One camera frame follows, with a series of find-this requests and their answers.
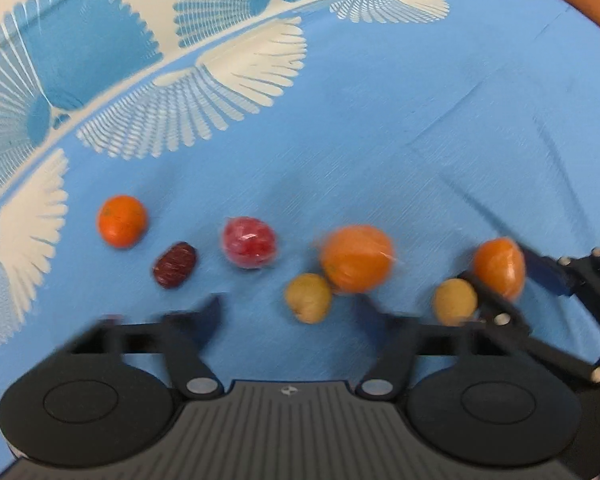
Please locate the blue fan-print bedsheet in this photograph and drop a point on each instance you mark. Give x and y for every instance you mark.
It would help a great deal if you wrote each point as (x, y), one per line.
(360, 125)

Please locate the plastic-wrapped orange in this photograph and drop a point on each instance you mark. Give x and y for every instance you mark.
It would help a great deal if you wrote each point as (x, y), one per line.
(357, 259)

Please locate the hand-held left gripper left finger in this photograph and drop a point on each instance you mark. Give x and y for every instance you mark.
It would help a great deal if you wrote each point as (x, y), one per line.
(211, 311)

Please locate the yellow-green round fruit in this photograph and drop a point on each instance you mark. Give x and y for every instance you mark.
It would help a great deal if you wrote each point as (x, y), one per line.
(452, 301)
(308, 297)

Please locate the mandarin orange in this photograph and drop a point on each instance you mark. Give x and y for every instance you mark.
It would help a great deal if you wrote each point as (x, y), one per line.
(500, 266)
(122, 220)

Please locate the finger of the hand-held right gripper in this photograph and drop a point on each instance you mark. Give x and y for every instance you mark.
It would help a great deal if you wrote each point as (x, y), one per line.
(511, 324)
(545, 272)

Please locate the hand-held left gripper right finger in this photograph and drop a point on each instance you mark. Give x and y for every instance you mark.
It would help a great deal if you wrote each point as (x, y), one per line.
(376, 308)

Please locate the dried red date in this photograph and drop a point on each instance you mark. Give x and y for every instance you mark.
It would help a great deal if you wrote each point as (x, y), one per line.
(174, 264)

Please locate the plastic-wrapped red fruit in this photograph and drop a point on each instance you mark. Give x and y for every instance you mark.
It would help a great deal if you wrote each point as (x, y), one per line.
(249, 243)

